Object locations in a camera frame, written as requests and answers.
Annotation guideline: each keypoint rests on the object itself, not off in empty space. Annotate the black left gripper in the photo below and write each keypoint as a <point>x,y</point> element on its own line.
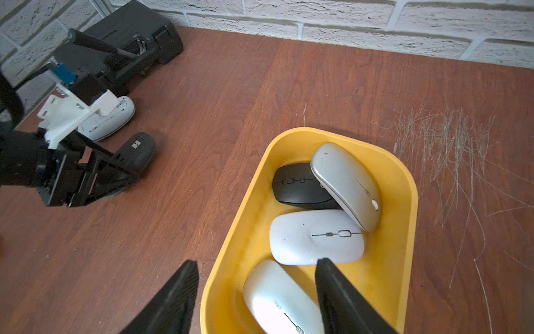
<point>71,175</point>

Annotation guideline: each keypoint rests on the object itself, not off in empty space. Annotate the dark grey upturned mouse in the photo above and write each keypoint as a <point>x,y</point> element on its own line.
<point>128,164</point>

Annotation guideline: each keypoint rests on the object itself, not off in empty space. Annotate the yellow plastic storage box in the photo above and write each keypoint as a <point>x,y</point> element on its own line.
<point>381,275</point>

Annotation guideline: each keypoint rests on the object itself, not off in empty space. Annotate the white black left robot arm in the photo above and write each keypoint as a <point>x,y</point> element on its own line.
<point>19,150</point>

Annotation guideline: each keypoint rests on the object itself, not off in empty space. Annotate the black mouse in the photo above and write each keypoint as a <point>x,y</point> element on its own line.
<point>296,185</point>

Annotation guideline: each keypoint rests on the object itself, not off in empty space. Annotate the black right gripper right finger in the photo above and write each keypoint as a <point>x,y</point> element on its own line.
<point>343,308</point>

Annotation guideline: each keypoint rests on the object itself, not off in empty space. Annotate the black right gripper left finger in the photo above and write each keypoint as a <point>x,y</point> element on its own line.
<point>171,309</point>

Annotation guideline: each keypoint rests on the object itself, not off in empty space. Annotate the black carrying case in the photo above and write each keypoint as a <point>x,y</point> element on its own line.
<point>134,28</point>

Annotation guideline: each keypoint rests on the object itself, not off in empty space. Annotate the white upturned mouse with label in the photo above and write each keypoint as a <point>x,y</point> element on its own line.
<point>278,303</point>

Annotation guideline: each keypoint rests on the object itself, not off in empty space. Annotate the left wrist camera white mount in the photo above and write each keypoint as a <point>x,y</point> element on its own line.
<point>78,97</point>

